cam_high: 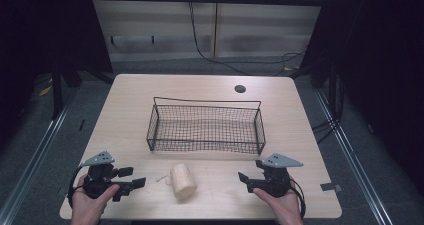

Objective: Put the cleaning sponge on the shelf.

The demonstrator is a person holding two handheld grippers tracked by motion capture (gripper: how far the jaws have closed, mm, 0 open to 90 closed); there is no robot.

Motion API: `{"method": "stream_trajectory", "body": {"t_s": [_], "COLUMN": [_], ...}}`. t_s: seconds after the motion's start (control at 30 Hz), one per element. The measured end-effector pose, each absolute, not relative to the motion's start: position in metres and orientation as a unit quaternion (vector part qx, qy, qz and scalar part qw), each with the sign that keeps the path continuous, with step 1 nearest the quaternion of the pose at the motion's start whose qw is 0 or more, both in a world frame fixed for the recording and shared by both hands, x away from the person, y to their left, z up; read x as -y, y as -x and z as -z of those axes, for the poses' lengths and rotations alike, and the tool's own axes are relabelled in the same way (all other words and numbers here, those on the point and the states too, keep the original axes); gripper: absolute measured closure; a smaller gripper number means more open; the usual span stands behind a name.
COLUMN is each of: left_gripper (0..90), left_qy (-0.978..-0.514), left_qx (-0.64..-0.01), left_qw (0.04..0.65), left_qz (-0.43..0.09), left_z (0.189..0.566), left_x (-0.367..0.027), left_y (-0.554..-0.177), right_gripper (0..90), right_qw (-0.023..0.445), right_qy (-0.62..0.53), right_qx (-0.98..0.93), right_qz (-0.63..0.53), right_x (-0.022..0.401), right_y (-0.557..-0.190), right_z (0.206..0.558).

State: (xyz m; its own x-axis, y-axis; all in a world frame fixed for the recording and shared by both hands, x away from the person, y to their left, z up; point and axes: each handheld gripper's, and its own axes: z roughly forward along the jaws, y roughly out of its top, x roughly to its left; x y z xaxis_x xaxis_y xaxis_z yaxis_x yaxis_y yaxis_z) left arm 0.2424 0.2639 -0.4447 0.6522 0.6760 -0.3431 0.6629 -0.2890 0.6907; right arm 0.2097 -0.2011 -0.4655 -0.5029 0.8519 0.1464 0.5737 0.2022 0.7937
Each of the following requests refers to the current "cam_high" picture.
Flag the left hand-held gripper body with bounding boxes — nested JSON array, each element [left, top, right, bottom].
[[79, 150, 122, 200]]

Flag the black floor cables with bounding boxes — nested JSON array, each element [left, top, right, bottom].
[[311, 74, 346, 145]]

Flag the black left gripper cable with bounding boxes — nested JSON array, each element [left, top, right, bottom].
[[67, 165, 88, 209]]

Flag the light wooden cylinder with string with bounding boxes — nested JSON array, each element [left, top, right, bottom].
[[155, 163, 198, 201]]

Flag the dark curtain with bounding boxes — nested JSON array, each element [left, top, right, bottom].
[[0, 0, 115, 153], [289, 0, 424, 189]]

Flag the person's left hand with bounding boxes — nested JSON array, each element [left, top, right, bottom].
[[70, 183, 121, 225]]

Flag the person's right hand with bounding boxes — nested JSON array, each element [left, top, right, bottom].
[[252, 180, 305, 225]]

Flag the grey tape piece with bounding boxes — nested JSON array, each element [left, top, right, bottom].
[[319, 182, 344, 193]]

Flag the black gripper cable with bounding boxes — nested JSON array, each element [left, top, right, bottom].
[[288, 176, 307, 219], [67, 165, 88, 209]]

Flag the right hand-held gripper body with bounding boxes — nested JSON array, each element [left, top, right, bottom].
[[251, 152, 305, 199]]

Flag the black wire mesh basket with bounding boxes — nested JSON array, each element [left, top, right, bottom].
[[146, 96, 267, 156]]

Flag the black stand leg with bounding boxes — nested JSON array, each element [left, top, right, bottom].
[[50, 64, 65, 121]]

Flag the black wall cable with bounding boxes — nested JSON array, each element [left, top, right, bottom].
[[187, 1, 306, 77]]

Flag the yellow floor tape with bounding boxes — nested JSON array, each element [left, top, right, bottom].
[[38, 84, 53, 97]]

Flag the metal floor rail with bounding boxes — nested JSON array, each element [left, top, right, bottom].
[[0, 90, 81, 225], [312, 87, 396, 225]]

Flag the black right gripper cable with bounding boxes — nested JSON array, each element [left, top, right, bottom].
[[288, 176, 307, 219]]

